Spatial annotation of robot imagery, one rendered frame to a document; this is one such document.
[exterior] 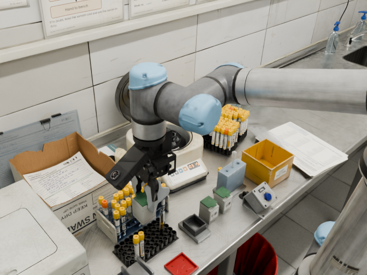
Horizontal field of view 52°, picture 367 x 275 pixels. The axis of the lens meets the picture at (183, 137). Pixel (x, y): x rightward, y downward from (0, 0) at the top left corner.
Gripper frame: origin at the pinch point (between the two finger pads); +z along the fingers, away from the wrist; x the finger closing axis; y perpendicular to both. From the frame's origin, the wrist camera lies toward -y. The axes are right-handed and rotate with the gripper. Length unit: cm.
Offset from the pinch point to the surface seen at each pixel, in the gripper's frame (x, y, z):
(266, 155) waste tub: 8, 62, 19
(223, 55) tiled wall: 60, 89, 2
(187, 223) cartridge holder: 0.5, 15.7, 18.5
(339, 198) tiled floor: 14, 170, 110
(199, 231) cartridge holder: -3.1, 17.4, 19.8
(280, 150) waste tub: 3, 62, 13
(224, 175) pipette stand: 4.8, 34.8, 12.4
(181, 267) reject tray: -8.1, 6.1, 21.9
